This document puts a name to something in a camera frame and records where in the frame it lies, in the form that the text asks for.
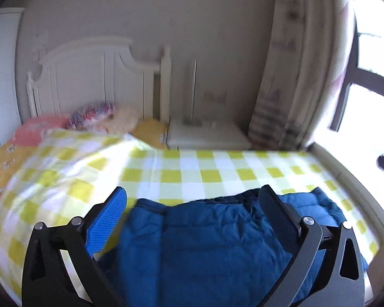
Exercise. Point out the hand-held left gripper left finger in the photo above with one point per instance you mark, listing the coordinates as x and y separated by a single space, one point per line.
107 217

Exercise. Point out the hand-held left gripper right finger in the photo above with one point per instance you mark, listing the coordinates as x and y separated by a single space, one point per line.
276 212

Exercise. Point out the blue quilted jacket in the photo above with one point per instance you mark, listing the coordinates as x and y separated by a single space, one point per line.
195 246

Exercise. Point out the white window sill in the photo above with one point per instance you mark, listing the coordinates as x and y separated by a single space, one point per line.
355 160

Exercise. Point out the dark framed window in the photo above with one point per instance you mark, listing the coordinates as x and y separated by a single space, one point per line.
345 96

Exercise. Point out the yellow white checked blanket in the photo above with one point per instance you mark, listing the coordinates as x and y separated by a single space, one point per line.
195 172

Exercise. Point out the beige plush toy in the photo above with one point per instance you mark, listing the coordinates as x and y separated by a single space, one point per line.
124 120

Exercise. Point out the white nightstand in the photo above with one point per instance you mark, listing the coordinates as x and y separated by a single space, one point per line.
208 136

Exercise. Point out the floral patterned pillow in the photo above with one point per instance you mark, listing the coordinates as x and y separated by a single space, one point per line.
89 115

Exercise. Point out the pink pillow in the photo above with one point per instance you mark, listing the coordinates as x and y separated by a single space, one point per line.
35 131

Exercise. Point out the orange floral bedsheet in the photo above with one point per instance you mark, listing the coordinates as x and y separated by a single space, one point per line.
6 166

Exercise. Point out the printed beige curtain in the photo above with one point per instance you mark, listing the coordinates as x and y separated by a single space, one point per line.
291 70

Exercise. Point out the white bed headboard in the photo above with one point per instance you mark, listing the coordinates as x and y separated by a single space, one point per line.
83 80

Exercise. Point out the white wardrobe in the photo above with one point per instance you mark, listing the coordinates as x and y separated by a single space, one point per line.
3 86

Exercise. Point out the beige wall socket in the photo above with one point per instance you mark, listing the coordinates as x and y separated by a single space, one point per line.
214 96

